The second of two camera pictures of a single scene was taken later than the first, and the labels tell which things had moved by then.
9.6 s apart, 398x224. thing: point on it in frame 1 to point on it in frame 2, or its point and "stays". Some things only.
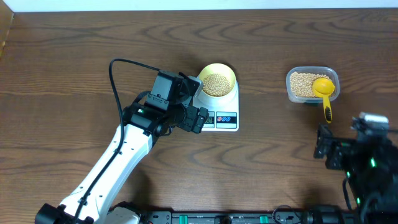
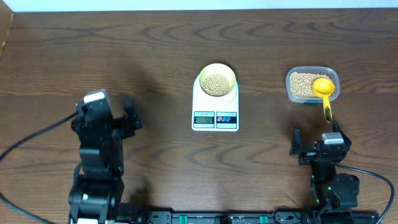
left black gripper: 188,124 to 127,124
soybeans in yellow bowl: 216,84 stays
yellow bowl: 218,81 stays
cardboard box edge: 6,17 stays
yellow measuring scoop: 324,87 stays
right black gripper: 339,147 to 296,149
